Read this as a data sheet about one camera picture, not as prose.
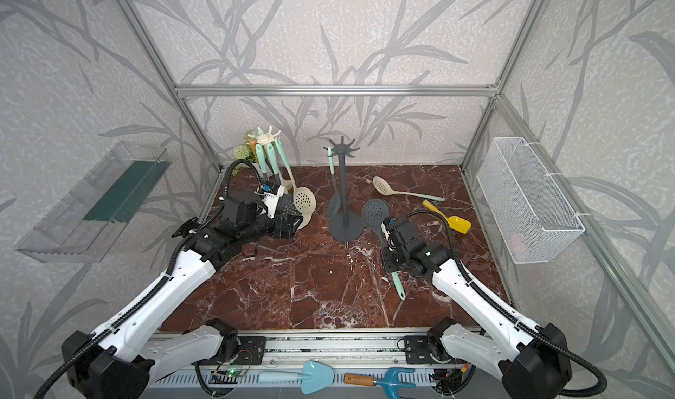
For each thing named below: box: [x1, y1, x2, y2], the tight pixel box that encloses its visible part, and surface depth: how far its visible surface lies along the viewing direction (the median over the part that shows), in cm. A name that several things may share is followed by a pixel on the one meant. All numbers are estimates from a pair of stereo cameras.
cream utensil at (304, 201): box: [274, 137, 318, 231], surface depth 93 cm
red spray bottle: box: [171, 216, 203, 239], surface depth 83 cm
